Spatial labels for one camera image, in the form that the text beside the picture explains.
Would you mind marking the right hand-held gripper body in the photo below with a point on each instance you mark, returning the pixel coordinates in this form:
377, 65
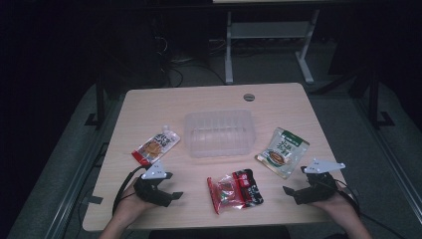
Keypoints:
320, 189

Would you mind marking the black tape strip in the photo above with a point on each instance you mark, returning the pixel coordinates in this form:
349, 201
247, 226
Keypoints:
96, 199

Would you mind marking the clear plastic container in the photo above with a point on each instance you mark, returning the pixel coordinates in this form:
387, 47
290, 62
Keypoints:
219, 134

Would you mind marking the red and black snack packet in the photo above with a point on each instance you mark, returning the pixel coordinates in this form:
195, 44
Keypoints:
235, 191

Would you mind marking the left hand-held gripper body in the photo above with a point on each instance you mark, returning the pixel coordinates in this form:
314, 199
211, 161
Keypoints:
149, 192

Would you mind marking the black metal stand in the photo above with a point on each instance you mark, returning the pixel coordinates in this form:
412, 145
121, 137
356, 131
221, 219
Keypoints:
99, 99
374, 99

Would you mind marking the person's right hand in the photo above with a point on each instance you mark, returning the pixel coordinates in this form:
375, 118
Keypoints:
341, 205

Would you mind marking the white metal desk frame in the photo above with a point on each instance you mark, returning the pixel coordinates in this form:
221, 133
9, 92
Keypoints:
228, 49

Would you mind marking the grey round table grommet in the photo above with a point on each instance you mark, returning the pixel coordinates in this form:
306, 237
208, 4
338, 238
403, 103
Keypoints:
249, 97

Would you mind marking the person's left hand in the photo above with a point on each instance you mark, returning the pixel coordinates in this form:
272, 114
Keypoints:
127, 209

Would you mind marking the green and white snack packet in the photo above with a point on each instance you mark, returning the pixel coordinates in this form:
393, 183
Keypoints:
282, 154

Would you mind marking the metal floor rail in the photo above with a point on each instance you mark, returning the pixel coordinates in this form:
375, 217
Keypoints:
394, 162
71, 202

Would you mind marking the white and orange snack packet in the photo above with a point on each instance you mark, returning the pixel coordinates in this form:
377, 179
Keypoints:
154, 147

